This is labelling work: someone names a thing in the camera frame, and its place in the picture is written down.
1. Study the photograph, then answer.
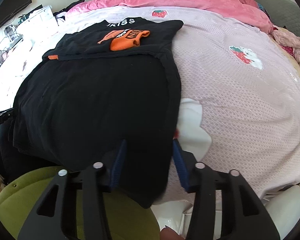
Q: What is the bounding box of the lilac strawberry printed bedsheet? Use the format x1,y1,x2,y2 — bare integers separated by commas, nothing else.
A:
0,6,300,205

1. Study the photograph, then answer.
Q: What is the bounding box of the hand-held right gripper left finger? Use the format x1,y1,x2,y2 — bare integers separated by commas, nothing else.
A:
17,139,127,240

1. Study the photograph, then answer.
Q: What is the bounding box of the white glossy object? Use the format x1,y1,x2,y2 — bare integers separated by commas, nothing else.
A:
265,185,300,230

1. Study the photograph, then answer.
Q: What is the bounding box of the white drawer cabinet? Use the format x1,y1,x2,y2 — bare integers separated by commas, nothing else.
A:
17,4,59,38

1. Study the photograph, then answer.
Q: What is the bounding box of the cluttered white desk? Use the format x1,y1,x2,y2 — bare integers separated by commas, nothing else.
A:
0,25,33,80

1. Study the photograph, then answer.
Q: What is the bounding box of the black television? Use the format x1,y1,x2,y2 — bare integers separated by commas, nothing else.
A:
0,0,32,34

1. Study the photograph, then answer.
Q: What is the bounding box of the black sweater with orange cuffs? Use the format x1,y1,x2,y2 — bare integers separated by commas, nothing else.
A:
12,17,184,209

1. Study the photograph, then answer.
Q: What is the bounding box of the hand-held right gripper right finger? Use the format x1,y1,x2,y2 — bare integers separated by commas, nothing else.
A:
172,139,280,240

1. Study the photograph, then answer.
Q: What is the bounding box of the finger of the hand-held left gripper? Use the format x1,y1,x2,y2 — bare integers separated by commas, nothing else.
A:
0,107,18,124

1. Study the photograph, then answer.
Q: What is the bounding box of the green cloth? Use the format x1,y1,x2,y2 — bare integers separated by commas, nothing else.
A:
0,166,163,240

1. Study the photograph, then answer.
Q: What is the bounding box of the pink fluffy garment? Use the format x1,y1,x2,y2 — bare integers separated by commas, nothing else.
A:
272,27,300,78

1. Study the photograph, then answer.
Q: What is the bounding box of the grey quilted headboard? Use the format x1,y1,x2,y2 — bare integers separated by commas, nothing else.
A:
251,0,300,42

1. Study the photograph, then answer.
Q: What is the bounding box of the dark clothes pile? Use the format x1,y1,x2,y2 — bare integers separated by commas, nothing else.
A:
52,0,85,20

